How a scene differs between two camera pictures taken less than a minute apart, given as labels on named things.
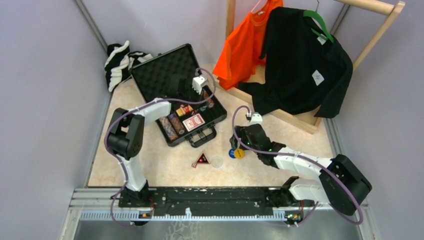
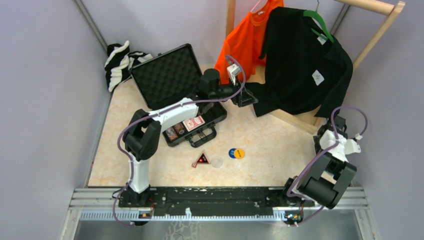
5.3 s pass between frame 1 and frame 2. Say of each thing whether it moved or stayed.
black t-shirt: stayed
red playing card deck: stayed
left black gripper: moved
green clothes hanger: stayed
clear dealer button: stayed
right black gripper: moved
